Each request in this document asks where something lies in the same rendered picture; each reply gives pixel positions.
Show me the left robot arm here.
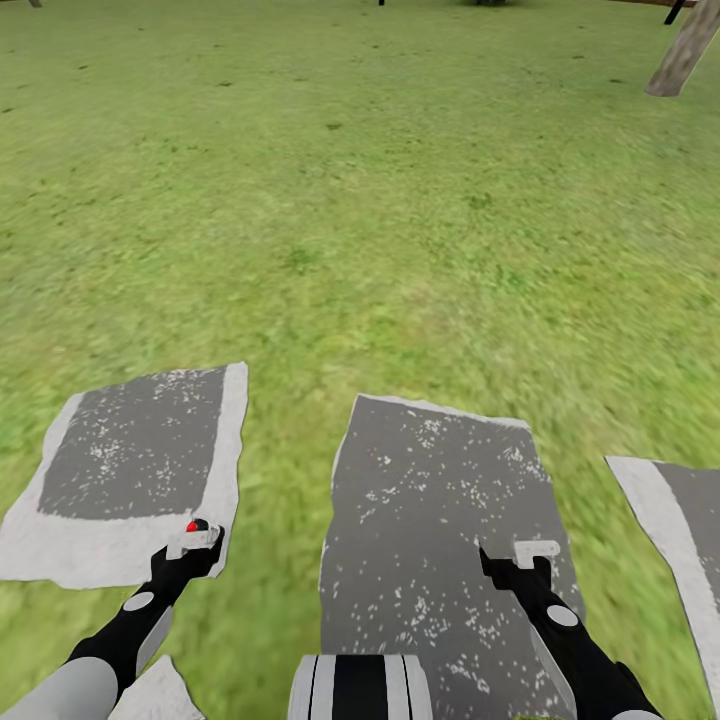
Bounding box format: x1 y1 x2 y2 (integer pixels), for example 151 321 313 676
0 527 223 720

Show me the robot trunk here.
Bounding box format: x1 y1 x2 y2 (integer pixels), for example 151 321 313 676
287 655 433 720

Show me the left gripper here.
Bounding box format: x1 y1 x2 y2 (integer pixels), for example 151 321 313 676
151 537 223 587

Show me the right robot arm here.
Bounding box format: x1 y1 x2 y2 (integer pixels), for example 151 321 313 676
481 541 664 720

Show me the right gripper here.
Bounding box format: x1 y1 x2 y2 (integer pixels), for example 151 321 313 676
481 550 551 601

